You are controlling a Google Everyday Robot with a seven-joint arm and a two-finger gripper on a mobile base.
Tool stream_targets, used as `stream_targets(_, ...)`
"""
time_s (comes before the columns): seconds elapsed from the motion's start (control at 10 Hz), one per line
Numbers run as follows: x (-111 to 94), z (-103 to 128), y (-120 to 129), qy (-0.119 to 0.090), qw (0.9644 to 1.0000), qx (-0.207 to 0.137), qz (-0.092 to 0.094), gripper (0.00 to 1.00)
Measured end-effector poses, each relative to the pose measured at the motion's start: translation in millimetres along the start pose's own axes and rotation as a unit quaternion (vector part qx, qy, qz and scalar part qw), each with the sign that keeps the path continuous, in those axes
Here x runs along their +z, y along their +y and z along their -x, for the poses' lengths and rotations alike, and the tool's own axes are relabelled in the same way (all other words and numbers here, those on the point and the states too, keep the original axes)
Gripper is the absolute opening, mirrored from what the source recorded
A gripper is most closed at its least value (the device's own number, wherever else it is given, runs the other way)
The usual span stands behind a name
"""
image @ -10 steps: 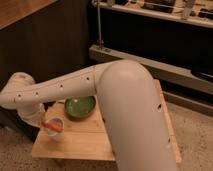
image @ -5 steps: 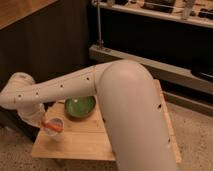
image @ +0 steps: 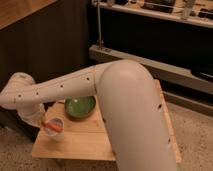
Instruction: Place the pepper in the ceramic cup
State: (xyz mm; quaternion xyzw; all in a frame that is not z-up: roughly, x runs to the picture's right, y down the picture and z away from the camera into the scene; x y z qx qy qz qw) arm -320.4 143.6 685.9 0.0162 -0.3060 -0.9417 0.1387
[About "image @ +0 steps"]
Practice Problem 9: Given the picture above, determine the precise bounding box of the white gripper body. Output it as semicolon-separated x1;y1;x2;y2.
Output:
18;104;45;128

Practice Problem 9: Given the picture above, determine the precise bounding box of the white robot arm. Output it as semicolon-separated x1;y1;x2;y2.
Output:
0;60;177;171

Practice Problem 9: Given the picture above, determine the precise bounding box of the green bowl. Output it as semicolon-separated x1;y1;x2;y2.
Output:
65;96;96;119

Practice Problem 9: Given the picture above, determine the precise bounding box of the wooden board table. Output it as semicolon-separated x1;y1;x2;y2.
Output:
30;79;183;165

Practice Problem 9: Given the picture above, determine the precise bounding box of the dark wooden cabinet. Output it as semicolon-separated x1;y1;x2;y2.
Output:
0;0;91;142

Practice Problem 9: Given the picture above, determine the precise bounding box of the metal shelf rack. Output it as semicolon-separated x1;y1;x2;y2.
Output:
88;0;213;116

